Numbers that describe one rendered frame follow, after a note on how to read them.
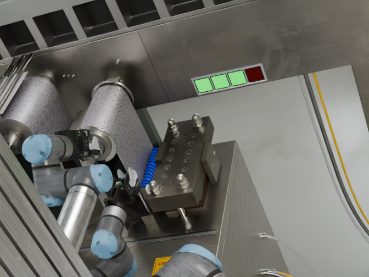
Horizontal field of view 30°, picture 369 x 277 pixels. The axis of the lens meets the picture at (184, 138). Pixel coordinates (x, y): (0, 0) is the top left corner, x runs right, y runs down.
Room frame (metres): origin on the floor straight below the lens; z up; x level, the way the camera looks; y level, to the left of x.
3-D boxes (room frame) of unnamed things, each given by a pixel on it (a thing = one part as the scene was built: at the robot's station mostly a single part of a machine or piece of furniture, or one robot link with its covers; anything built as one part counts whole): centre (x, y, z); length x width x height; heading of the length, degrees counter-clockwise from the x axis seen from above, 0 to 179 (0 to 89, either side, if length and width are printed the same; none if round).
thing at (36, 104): (2.03, 0.34, 1.16); 0.39 x 0.23 x 0.51; 66
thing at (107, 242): (1.59, 0.33, 1.11); 0.11 x 0.08 x 0.09; 156
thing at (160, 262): (1.58, 0.22, 0.91); 0.07 x 0.07 x 0.02; 66
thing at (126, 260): (1.58, 0.34, 1.01); 0.11 x 0.08 x 0.11; 120
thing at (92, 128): (1.86, 0.27, 1.25); 0.15 x 0.01 x 0.15; 66
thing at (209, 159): (1.91, -0.05, 0.97); 0.10 x 0.03 x 0.11; 156
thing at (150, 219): (1.95, 0.16, 0.92); 0.28 x 0.04 x 0.04; 156
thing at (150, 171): (1.94, 0.14, 1.03); 0.21 x 0.04 x 0.03; 156
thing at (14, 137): (1.94, 0.51, 1.34); 0.06 x 0.06 x 0.06; 66
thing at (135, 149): (1.95, 0.16, 1.11); 0.23 x 0.01 x 0.18; 156
